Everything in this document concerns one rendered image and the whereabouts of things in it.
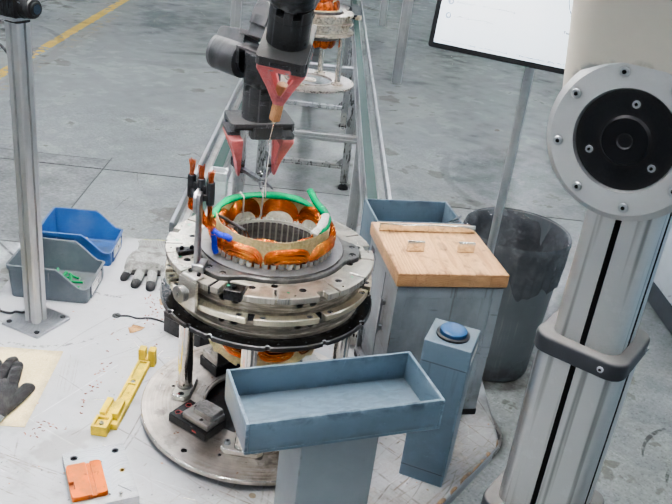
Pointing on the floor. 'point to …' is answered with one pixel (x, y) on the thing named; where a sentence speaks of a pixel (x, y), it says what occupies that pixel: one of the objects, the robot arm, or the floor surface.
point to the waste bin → (516, 327)
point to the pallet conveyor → (359, 109)
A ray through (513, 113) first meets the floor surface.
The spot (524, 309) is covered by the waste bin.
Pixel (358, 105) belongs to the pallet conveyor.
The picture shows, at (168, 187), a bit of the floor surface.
